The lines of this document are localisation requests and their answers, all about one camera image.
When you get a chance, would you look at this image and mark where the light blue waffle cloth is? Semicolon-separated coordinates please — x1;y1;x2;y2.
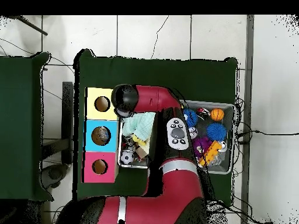
122;111;157;140

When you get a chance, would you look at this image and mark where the shallow clear mesh bin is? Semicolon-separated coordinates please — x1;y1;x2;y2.
118;96;236;176

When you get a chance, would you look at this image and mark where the yellow rubber duck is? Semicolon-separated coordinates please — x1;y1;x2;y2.
132;134;150;148

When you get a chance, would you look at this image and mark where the black and white soccer ball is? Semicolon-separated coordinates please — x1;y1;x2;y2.
120;149;135;166

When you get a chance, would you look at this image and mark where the blue spiky ball with eyes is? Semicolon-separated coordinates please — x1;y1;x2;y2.
183;109;199;128

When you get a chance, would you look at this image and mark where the white baseball toy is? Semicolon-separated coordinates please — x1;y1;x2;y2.
188;127;199;140

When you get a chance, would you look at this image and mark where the dark green table cloth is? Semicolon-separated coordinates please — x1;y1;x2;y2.
74;48;239;206

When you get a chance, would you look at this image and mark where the purple spiky ball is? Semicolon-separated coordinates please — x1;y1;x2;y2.
193;136;213;156

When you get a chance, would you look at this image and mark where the orange plastic toy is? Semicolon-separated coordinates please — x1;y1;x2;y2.
199;141;223;167

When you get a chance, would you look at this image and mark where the orange basketball toy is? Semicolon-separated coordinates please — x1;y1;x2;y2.
210;107;225;122

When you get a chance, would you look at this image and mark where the black flat panel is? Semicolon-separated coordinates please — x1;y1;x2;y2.
62;81;75;165

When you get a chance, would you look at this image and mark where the grey stand base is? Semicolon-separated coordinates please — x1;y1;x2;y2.
39;163;72;190

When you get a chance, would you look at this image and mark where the green cloth side table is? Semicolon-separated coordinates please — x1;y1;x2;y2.
0;52;52;202

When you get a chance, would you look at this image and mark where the dark thin rod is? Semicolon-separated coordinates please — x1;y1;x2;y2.
13;16;49;37

